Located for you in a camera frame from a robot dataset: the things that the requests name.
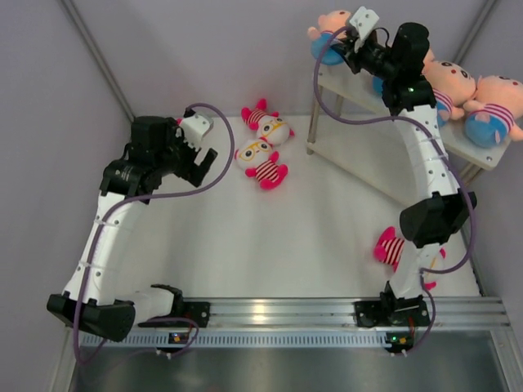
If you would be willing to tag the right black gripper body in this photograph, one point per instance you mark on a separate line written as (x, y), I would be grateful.
(372, 59)

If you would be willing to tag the orange doll table back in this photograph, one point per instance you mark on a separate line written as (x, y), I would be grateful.
(327, 25)

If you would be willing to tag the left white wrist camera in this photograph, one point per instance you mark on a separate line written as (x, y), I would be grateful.
(196, 127)

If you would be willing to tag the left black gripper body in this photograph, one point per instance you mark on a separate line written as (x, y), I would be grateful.
(178, 157)

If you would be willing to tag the white two-tier shelf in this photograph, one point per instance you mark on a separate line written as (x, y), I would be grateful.
(376, 154)

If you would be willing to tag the white doll glasses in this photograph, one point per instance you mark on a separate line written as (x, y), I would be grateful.
(258, 160)

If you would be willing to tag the white slotted cable duct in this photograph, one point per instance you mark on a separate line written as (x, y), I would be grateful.
(330, 339)

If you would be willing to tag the white doll back centre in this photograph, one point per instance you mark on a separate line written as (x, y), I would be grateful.
(268, 125)

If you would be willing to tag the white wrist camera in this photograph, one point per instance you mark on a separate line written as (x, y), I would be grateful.
(363, 20)
(196, 127)

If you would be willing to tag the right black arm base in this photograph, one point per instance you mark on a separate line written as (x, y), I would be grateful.
(403, 313)

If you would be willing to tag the orange doll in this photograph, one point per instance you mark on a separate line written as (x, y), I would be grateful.
(493, 111)
(377, 85)

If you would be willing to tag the aluminium front rail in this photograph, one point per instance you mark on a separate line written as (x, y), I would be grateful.
(286, 312)

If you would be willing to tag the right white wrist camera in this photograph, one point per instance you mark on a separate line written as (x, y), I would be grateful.
(363, 20)

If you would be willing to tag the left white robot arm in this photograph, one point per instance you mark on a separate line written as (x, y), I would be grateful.
(158, 147)

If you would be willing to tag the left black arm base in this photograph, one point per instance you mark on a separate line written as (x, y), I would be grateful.
(197, 311)

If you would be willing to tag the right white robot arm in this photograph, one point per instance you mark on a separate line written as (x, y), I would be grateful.
(442, 204)

